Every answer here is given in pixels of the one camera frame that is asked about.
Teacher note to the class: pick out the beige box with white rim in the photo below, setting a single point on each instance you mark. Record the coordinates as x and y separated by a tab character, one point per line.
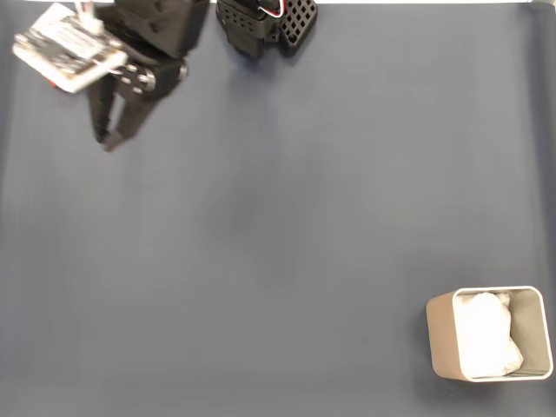
441	339

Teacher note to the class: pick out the crumpled white paper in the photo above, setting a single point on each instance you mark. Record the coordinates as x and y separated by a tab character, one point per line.
482	334

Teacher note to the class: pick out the camera board on white mount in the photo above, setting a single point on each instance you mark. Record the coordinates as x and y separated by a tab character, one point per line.
65	48

